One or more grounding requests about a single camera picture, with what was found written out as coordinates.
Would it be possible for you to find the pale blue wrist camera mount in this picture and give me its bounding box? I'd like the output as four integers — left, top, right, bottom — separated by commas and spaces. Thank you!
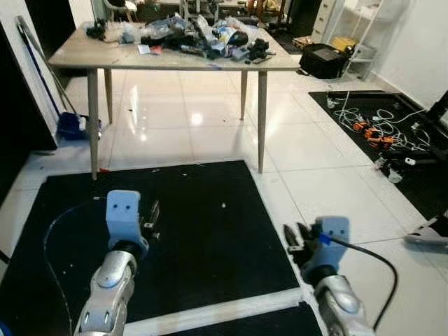
308, 217, 351, 284
105, 190, 150, 256

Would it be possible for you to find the grey mop with blue handle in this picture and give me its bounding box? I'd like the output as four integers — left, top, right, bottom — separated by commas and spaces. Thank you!
15, 15, 74, 116

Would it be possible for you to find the white wire shelf rack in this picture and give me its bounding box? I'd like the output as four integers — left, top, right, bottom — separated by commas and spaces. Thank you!
335, 0, 393, 79

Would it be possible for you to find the white blue plastic bag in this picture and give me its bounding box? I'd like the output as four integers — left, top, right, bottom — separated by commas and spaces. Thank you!
210, 24, 243, 50

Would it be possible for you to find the black printed gripper part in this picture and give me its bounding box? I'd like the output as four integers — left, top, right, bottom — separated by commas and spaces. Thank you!
85, 20, 107, 40

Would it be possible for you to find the yellow box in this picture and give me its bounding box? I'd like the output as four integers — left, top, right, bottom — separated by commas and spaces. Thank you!
332, 36, 358, 52

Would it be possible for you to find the white drawer unit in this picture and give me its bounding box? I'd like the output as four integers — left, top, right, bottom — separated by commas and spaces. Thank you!
311, 0, 337, 43

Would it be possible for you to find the black floor mat under cables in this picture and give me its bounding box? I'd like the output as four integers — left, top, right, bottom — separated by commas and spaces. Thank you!
308, 90, 448, 218

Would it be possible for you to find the pale blue left wrist camera mount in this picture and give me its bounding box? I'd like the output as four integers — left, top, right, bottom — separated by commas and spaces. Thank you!
105, 190, 150, 256

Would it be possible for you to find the white cable tangle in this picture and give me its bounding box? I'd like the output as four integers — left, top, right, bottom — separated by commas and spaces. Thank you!
325, 91, 428, 151

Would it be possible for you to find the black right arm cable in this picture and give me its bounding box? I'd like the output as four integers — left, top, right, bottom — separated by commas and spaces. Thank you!
318, 233, 400, 331

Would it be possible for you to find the pale blue right wrist camera mount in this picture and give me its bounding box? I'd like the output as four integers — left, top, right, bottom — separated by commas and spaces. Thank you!
308, 217, 351, 284

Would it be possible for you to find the wooden table with grey legs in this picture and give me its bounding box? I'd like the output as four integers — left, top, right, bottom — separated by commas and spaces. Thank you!
48, 20, 303, 181

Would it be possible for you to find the large black floor mat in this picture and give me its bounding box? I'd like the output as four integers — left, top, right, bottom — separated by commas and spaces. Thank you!
0, 160, 303, 336

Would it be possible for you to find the black carry case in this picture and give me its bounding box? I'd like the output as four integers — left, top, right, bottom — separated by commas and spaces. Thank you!
300, 43, 351, 79

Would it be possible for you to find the blue dustpan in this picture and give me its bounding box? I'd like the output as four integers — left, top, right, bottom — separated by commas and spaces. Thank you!
57, 111, 103, 141

